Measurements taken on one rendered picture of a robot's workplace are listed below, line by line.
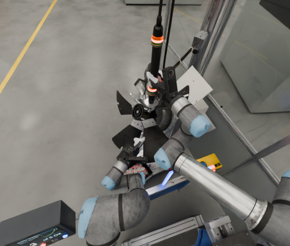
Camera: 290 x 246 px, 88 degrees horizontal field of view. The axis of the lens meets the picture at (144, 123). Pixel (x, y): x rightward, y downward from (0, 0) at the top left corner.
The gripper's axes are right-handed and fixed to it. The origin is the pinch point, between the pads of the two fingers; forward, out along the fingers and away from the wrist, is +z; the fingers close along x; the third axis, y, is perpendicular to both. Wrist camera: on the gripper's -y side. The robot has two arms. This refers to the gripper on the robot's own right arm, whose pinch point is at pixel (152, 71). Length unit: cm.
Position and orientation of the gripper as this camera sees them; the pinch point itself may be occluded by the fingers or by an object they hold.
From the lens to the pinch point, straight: 72.7
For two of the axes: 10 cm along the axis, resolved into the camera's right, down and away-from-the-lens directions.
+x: 8.6, -4.1, 3.0
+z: -5.1, -7.3, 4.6
